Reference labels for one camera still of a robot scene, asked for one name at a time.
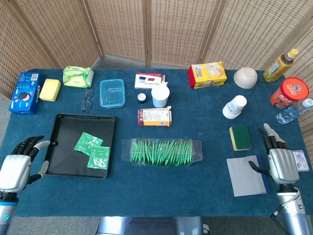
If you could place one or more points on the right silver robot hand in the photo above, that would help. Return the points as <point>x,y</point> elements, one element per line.
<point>283,166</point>

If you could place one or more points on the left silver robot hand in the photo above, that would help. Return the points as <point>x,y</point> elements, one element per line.
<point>14,171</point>

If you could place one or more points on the clear box of green sachets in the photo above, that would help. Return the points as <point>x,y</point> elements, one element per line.
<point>161,144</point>

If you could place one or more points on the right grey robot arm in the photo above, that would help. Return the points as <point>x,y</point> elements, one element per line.
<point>293,218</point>

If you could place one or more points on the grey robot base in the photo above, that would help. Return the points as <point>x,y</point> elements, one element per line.
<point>151,226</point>

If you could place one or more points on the blue Oreo cookie box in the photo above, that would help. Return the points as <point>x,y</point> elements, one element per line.
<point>23,98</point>

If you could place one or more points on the orange lidded can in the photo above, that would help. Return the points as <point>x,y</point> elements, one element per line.
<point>291,91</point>

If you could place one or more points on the tea bottle yellow cap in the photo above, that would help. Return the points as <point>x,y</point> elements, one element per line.
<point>277,67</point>

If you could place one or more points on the brown orange carton box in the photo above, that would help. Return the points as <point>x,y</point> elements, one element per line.
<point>154,117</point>

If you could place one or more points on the small black white jar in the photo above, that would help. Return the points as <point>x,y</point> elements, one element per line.
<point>141,98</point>

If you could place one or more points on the white box blue red print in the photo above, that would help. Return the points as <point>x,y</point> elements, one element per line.
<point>149,80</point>

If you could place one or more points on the small purple white packet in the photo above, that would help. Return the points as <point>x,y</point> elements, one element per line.
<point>302,161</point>

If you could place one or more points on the grey blue notebook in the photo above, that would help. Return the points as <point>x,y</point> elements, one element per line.
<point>244,178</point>

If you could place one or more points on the green yellow scouring sponge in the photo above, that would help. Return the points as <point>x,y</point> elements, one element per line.
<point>240,137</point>

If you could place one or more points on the clear water bottle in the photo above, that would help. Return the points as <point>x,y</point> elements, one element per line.
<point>291,112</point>

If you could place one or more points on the black plastic tray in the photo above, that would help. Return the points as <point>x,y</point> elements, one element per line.
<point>66,137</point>

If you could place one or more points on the stack of white paper cups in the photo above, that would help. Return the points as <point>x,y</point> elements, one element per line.
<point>233,107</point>

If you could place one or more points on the yellow sponge block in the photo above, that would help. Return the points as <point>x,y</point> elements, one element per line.
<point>50,90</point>

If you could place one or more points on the beige upturned bowl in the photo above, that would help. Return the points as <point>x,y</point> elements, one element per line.
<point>245,77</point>

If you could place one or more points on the thin-framed eyeglasses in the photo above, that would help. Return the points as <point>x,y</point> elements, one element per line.
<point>86,105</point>

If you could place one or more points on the green tissue pack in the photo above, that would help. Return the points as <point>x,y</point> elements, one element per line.
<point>78,77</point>

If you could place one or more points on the yellow red cracker pack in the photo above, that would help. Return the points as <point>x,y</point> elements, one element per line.
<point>207,74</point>

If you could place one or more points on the blue clear food container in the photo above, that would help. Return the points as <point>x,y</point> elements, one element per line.
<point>112,94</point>

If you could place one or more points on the white lidded paper cup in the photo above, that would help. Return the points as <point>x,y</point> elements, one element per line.
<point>160,96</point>

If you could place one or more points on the wooden rattan folding screen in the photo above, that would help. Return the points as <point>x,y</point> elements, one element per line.
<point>122,27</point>

